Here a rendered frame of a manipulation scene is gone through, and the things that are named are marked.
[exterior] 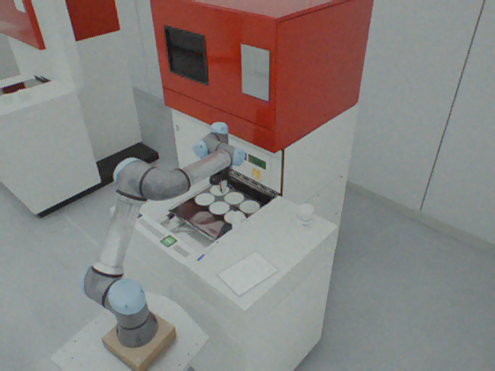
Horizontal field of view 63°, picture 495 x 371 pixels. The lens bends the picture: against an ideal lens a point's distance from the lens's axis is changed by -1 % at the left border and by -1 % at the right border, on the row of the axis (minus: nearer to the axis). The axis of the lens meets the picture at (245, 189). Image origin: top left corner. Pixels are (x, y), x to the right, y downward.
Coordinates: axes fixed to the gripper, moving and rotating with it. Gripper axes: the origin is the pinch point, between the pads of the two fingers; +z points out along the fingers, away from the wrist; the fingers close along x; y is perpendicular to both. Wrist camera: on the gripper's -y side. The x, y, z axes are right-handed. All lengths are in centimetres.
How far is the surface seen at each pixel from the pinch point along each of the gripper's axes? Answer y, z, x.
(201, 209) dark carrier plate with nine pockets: -2.3, 11.5, 10.9
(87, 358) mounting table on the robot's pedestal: -85, 20, 24
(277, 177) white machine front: 12.2, -4.8, -24.9
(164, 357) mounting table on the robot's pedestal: -77, 20, -4
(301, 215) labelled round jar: -10.1, -2.4, -40.9
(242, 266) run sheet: -39.2, 4.8, -22.5
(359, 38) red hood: 65, -59, -52
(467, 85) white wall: 130, -16, -122
